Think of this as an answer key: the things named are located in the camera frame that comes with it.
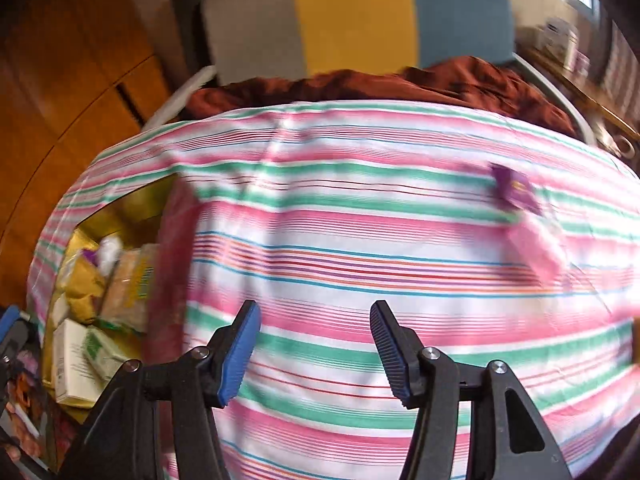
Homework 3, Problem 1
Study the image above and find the wooden wardrobe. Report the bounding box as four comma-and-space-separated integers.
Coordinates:
0, 0, 173, 306

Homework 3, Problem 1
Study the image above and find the purple wrapper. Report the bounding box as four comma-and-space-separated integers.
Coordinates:
487, 162, 543, 216

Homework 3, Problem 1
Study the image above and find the grey yellow blue headboard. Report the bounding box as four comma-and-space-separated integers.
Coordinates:
200, 0, 516, 86

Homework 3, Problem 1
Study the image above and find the white paper box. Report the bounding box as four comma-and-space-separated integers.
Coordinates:
50, 320, 108, 406

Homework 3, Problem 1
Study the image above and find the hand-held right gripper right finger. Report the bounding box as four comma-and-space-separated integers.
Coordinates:
370, 301, 573, 480

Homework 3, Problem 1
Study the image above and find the white carton box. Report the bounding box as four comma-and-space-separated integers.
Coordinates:
537, 17, 581, 68

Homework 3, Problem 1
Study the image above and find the pink plastic bag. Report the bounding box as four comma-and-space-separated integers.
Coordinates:
505, 210, 571, 291

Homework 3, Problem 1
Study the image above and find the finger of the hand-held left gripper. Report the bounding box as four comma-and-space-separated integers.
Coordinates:
0, 309, 38, 391

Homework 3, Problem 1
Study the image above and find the wooden side table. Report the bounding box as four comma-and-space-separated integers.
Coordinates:
517, 45, 640, 141

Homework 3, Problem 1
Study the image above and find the yellow biscuit pack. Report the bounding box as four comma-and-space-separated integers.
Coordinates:
102, 245, 161, 331

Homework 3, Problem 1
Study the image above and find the gold tin box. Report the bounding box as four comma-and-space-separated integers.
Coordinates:
42, 175, 196, 411

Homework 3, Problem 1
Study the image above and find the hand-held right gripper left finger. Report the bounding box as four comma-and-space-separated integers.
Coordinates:
60, 300, 262, 480

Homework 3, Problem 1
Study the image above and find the white tissue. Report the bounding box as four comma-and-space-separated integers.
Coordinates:
97, 237, 123, 271

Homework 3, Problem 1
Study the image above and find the dark red blanket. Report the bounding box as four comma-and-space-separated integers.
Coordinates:
180, 55, 578, 138

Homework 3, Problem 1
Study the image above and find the green label biscuit pack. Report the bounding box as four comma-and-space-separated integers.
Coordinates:
82, 330, 133, 383

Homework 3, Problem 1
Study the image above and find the yellow snack packet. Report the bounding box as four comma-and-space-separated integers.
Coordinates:
55, 252, 108, 323

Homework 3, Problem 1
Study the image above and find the grey bed rail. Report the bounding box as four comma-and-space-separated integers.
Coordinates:
510, 52, 601, 146

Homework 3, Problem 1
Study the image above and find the beige curtain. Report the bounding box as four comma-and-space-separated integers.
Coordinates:
600, 15, 640, 106

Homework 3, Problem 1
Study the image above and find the striped bed sheet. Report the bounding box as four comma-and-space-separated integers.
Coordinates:
27, 100, 640, 480

